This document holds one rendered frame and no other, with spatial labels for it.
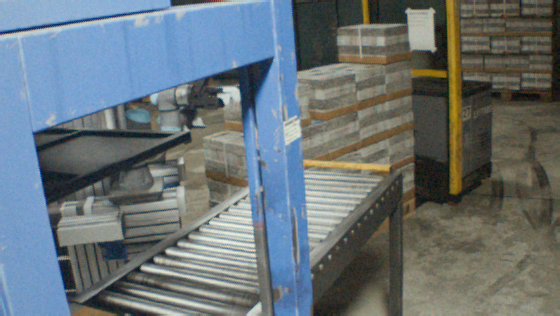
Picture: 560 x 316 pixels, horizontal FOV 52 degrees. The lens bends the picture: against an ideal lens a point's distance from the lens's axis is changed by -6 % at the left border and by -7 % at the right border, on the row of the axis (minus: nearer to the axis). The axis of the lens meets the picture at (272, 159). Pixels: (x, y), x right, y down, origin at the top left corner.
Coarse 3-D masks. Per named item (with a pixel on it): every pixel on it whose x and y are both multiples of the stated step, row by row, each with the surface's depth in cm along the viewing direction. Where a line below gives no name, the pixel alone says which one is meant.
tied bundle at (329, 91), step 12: (300, 72) 363; (312, 72) 360; (324, 72) 357; (336, 72) 352; (312, 84) 335; (324, 84) 331; (336, 84) 337; (348, 84) 344; (312, 96) 337; (324, 96) 332; (336, 96) 339; (348, 96) 345; (312, 108) 340; (324, 108) 333; (336, 108) 340
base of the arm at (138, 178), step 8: (128, 168) 245; (136, 168) 245; (144, 168) 248; (120, 176) 248; (128, 176) 245; (136, 176) 245; (144, 176) 248; (120, 184) 248; (128, 184) 245; (136, 184) 245; (144, 184) 246; (152, 184) 250
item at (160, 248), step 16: (240, 192) 240; (224, 208) 224; (192, 224) 210; (208, 224) 214; (176, 240) 198; (144, 256) 187; (128, 272) 176; (96, 288) 167; (112, 288) 170; (80, 304) 159; (96, 304) 164
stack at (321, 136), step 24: (312, 120) 340; (336, 120) 341; (360, 120) 357; (384, 120) 375; (216, 144) 315; (240, 144) 302; (312, 144) 330; (336, 144) 344; (384, 144) 377; (216, 168) 320; (240, 168) 306; (312, 168) 332; (336, 168) 346; (216, 192) 326
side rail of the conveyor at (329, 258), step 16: (400, 176) 247; (384, 192) 228; (400, 192) 248; (368, 208) 212; (384, 208) 229; (352, 224) 199; (368, 224) 213; (336, 240) 187; (352, 240) 199; (368, 240) 214; (320, 256) 177; (336, 256) 187; (352, 256) 200; (320, 272) 176; (336, 272) 188; (320, 288) 177
